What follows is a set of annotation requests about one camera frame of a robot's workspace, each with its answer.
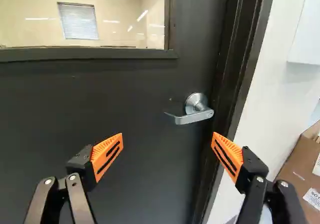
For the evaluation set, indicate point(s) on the brown cardboard box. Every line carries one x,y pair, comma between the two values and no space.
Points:
298,174

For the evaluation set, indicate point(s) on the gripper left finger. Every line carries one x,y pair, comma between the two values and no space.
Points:
82,164

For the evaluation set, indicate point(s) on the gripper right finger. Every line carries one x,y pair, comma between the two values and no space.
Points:
251,169

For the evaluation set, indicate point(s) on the dark grey door with window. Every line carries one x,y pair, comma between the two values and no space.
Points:
105,103

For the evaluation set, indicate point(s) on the white wall panel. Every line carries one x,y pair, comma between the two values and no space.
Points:
306,26

